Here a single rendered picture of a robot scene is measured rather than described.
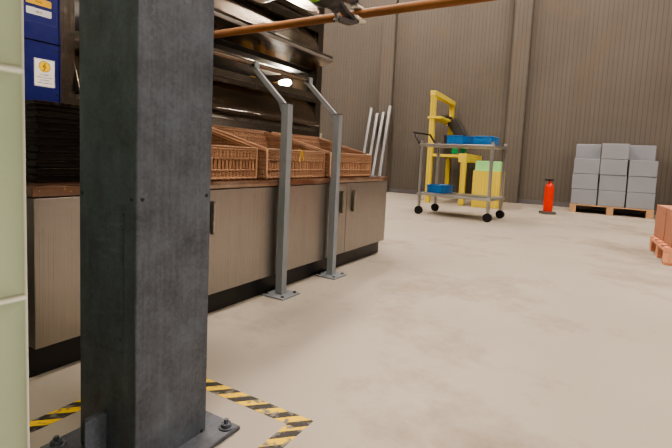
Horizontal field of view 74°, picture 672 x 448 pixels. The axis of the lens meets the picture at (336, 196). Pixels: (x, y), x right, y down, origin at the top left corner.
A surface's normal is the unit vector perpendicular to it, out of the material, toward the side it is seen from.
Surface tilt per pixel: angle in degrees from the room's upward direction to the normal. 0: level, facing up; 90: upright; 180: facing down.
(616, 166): 90
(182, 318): 90
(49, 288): 90
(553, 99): 90
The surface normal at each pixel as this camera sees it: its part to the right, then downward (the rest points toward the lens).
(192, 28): 0.86, 0.08
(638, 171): -0.53, 0.05
